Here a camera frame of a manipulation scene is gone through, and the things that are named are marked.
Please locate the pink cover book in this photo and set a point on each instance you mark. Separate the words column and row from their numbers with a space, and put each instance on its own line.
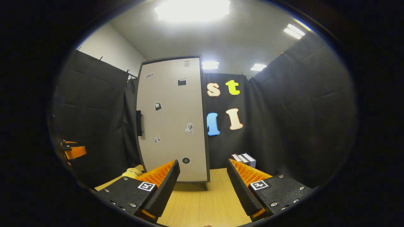
column 235, row 157

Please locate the black backdrop cloth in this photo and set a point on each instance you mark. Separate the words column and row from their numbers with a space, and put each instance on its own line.
column 300, row 110

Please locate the yellow plush toy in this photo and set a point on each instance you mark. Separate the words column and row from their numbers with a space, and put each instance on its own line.
column 131, row 173

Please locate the white spine book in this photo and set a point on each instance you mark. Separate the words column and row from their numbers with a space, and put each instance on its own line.
column 243, row 159

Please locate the grey cabinet door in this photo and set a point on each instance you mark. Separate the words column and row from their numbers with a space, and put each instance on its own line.
column 170, row 110

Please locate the ceiling light panel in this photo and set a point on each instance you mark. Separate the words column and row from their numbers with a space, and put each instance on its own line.
column 192, row 10
column 294, row 31
column 258, row 67
column 210, row 65

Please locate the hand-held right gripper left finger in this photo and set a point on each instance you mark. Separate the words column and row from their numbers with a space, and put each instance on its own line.
column 165, row 189

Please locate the grey spine book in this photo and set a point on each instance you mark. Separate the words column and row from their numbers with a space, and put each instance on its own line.
column 251, row 161

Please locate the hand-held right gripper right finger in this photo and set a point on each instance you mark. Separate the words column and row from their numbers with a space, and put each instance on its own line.
column 241, row 189

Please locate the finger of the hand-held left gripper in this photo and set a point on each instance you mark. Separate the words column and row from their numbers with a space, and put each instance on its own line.
column 77, row 152
column 68, row 143

